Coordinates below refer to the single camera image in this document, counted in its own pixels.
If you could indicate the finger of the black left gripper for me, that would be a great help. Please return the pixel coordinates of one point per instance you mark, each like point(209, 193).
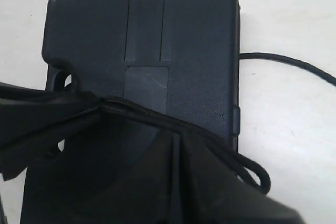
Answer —
point(33, 121)

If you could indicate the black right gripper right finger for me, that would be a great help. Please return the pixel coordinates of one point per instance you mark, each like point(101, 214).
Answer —
point(217, 185)

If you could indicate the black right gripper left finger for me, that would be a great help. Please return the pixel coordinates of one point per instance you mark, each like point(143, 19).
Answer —
point(116, 175)

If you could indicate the black plastic case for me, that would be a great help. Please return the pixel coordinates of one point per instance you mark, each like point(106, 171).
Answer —
point(178, 57)

